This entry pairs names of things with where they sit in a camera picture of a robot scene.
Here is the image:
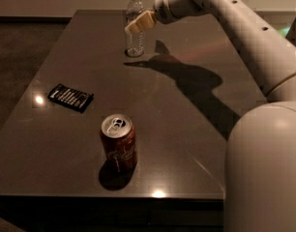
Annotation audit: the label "red coca-cola can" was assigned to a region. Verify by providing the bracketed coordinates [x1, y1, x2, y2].
[100, 114, 137, 173]

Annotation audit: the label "clear plastic water bottle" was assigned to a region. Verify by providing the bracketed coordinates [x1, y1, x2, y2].
[125, 0, 145, 57]

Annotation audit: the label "dark cabinet drawers under table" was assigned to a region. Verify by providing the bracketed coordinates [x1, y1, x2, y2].
[0, 195, 224, 232]

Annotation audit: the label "grey-white gripper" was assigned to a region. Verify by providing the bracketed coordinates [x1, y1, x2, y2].
[125, 0, 195, 35]

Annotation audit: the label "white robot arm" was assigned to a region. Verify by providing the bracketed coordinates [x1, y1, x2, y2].
[125, 0, 296, 232]

